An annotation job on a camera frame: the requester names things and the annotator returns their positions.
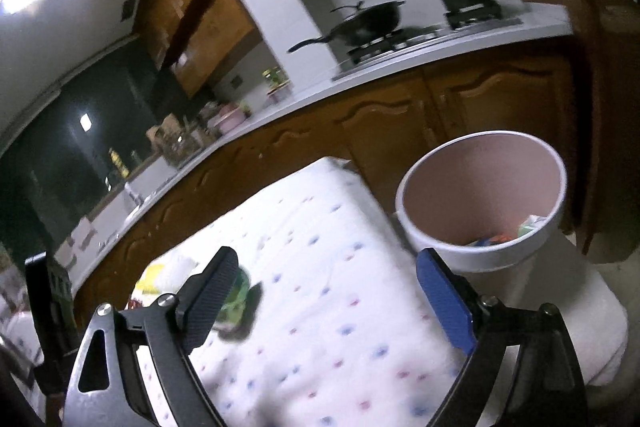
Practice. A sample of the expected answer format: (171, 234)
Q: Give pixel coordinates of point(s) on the red orange snack wrapper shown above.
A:
(492, 239)

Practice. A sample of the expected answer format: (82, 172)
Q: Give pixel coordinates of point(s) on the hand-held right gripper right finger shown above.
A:
(445, 304)

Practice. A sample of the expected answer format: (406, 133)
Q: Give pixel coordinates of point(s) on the yellow plastic bag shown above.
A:
(150, 282)

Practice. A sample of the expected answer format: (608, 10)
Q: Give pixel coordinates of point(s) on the white pleated paper liner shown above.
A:
(177, 267)

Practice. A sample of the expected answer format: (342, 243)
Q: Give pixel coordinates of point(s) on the yellow seasoning jar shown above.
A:
(274, 78)

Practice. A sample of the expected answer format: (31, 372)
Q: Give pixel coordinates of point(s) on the white pink waste bin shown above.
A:
(475, 187)

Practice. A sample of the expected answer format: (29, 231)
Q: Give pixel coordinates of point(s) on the white kitchen countertop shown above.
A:
(310, 94)

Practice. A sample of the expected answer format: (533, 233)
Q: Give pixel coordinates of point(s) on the floral white tablecloth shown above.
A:
(320, 257)

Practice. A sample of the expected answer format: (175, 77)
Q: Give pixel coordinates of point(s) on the dark kitchen window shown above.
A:
(75, 147)

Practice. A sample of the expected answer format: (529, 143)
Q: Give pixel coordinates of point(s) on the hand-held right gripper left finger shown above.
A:
(212, 294)

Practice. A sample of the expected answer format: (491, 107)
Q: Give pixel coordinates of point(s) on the pink basin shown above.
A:
(227, 118)

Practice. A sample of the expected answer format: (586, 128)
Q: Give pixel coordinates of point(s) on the crushed green can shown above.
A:
(237, 302)

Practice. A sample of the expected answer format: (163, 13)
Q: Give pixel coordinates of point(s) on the wall socket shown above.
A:
(236, 81)

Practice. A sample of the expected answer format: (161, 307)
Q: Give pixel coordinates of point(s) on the black wok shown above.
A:
(372, 24)

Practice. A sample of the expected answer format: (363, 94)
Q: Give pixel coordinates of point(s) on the sink faucet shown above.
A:
(122, 189)

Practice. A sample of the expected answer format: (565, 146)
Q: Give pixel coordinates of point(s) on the dish rack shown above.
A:
(175, 144)

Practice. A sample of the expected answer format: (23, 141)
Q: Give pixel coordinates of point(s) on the green drink carton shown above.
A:
(531, 224)

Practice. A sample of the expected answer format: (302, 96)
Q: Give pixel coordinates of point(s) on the wooden lower cabinets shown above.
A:
(400, 117)

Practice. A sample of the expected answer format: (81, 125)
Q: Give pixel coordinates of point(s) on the crushed red can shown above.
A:
(134, 304)

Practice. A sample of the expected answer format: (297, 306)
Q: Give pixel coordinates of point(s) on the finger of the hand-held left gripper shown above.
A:
(42, 307)

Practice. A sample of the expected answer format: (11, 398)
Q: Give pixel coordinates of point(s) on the gas stove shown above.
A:
(430, 39)

